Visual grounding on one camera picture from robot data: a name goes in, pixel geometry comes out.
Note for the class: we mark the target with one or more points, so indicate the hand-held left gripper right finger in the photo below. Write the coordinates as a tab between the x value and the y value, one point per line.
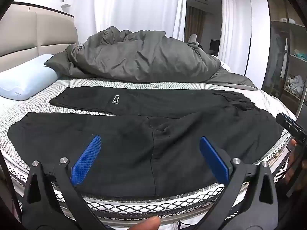
213	158

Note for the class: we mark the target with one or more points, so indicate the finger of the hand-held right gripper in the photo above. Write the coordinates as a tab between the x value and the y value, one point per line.
291	127
298	167

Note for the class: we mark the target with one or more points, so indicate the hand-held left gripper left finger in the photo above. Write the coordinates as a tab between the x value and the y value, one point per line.
86	158

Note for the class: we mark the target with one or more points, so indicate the black pants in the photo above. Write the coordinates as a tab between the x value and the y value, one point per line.
168	148

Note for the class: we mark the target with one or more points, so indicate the person's right hand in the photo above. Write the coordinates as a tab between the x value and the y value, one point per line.
303	172

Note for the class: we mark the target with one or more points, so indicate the person's left hand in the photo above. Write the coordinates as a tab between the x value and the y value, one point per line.
146	224

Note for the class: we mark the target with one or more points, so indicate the pile of pale clothes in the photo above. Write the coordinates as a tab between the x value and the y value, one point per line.
296	85

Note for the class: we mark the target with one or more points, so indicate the white honeycomb mattress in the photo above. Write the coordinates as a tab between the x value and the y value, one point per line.
36	105

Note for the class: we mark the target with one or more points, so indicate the teal cloth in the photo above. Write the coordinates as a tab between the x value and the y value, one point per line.
300	54

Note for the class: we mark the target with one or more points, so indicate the glass door wardrobe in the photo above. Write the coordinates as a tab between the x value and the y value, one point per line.
278	40

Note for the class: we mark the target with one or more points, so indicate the white crumpled cloth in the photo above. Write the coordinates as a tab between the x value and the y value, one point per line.
225	66

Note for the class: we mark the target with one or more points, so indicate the light blue pillow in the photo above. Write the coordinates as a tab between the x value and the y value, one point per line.
24	81

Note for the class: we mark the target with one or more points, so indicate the dark monitor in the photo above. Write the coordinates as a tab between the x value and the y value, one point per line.
215	46

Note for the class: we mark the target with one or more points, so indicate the grey duvet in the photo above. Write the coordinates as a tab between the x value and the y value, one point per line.
144	55

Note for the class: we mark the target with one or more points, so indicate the white office chair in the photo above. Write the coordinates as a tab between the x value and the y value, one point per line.
194	40

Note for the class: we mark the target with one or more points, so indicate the brown curtain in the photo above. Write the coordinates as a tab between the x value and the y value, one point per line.
194	21

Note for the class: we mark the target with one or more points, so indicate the beige padded headboard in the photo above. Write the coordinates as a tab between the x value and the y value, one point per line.
24	33

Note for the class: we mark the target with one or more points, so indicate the white wall shelf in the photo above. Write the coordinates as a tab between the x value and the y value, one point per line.
66	5

